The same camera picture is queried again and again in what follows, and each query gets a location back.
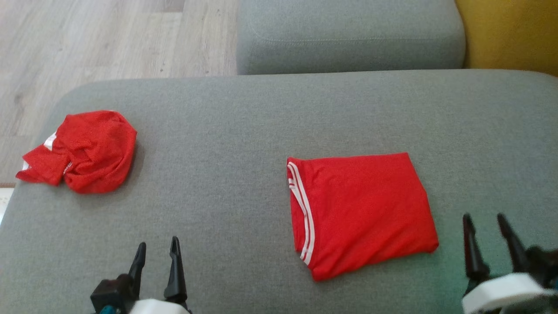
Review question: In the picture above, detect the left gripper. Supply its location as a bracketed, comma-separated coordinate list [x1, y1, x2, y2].
[90, 236, 192, 314]

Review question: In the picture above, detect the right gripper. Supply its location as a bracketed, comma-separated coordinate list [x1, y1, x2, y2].
[462, 213, 558, 314]

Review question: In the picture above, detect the red jersey with black lettering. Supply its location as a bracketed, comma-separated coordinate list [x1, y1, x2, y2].
[286, 152, 439, 282]

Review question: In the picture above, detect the red mesh garment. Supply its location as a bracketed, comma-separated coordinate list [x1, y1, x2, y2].
[16, 110, 138, 194]

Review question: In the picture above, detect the large grey sofa seat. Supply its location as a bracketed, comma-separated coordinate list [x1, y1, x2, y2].
[0, 70, 558, 314]

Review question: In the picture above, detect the yellow sofa back cushion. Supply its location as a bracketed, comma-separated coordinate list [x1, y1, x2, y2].
[456, 0, 558, 78]

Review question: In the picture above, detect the grey sofa seat cushion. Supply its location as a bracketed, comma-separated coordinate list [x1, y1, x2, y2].
[236, 0, 466, 75]

